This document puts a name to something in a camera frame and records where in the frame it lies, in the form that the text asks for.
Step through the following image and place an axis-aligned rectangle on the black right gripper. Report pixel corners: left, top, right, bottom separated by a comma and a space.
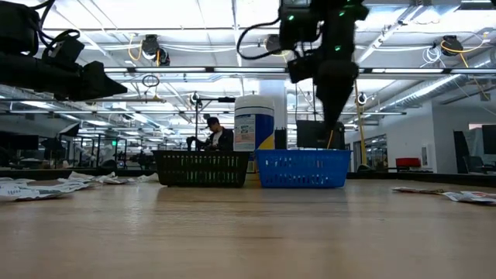
312, 36, 361, 133

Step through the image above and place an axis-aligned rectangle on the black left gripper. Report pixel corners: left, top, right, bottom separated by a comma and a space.
0, 52, 128, 102

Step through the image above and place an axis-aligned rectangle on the white disinfecting wipes canister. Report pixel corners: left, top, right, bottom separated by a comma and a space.
233, 95, 276, 153

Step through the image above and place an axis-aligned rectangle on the white first aid packet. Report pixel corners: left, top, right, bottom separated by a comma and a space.
441, 191, 496, 205
67, 170, 97, 184
0, 177, 36, 185

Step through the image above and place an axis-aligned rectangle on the white green striped packet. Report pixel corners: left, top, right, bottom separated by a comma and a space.
95, 171, 131, 185
130, 173, 160, 184

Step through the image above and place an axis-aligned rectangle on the brown-edged packet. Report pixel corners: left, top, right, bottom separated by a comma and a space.
391, 186, 446, 195

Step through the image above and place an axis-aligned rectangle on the black monitor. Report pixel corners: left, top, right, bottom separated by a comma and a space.
296, 119, 346, 150
0, 133, 40, 152
481, 124, 496, 156

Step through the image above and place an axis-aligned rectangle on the black partition panel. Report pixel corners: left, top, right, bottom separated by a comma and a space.
274, 127, 288, 150

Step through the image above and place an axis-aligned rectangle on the blue plastic basket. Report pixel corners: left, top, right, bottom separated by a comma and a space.
253, 149, 353, 190

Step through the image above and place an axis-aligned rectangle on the red box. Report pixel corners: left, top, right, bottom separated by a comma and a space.
394, 157, 422, 170

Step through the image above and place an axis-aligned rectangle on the long ceiling light bar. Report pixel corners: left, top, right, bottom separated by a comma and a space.
103, 67, 496, 75

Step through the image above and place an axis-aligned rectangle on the person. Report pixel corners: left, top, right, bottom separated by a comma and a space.
199, 115, 235, 152

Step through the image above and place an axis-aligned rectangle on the large white blue-print packet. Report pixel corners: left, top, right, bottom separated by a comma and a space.
0, 181, 91, 203

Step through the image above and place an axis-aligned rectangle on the black plastic basket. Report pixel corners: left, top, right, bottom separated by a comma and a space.
151, 150, 252, 188

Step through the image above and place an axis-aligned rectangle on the thick yellow hanging cable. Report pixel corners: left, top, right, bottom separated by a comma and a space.
346, 0, 368, 167

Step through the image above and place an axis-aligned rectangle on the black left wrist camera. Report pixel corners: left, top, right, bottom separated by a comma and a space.
41, 36, 85, 71

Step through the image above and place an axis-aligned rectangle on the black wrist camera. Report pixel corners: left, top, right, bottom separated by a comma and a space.
41, 36, 85, 71
286, 52, 323, 84

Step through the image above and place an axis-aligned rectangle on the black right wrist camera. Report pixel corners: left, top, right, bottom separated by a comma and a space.
286, 52, 323, 84

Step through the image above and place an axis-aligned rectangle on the hanging black cable loop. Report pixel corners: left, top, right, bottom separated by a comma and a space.
141, 74, 161, 88

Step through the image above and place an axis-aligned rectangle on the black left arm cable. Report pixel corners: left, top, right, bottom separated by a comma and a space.
29, 0, 81, 51

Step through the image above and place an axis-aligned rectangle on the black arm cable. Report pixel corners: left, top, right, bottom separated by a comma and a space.
29, 0, 81, 51
236, 17, 288, 62

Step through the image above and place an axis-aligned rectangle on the black ceiling cord reel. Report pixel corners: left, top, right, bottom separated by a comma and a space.
264, 33, 282, 56
439, 34, 489, 58
139, 33, 171, 67

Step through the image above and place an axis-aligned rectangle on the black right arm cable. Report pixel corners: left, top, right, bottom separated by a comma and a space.
236, 17, 288, 62

